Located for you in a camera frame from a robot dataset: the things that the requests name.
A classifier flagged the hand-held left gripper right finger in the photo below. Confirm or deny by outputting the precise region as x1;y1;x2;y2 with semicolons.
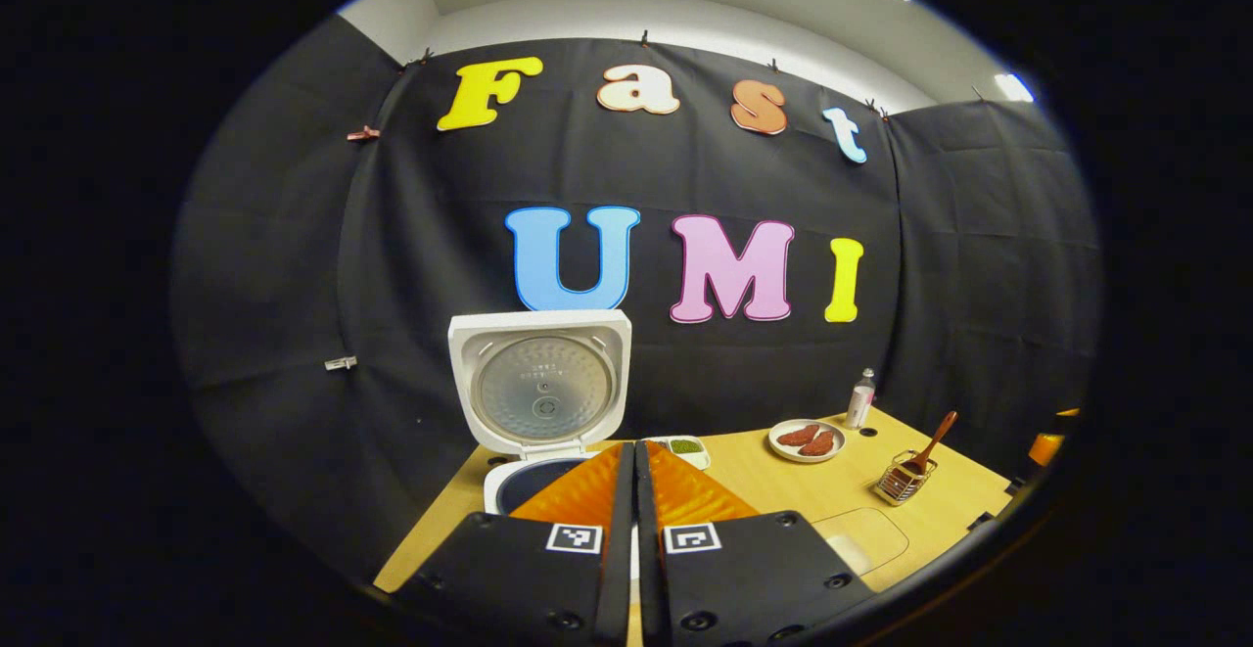
636;439;877;647

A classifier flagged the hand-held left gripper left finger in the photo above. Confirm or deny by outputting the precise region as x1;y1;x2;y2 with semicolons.
387;439;635;647

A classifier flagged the brown wooden spoon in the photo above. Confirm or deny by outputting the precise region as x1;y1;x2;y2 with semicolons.
905;411;959;477

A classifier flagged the metal wire chopstick holder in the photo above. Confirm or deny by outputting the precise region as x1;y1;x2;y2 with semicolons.
874;451;939;507

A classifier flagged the white rice cooker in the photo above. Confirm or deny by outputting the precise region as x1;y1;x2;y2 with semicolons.
448;309;637;517

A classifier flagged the white divided dish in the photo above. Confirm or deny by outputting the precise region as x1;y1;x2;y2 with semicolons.
651;435;712;472

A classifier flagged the white round plate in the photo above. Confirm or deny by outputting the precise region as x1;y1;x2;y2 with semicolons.
767;419;847;464

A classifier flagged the clear bottle with pink label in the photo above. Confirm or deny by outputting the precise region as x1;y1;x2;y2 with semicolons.
846;368;877;431

